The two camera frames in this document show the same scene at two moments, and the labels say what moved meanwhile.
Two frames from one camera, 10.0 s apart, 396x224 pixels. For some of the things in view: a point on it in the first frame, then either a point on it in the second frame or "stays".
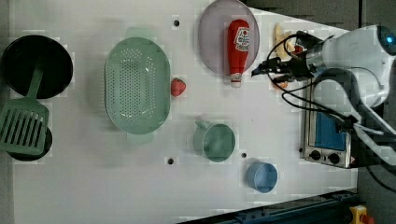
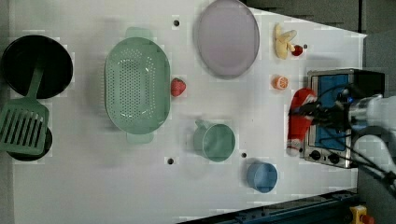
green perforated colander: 137,85 stays
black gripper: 297,68 to 336,116
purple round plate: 214,29 stays
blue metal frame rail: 327,208 stays
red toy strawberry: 298,49 stays
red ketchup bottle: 238,50 to 300,127
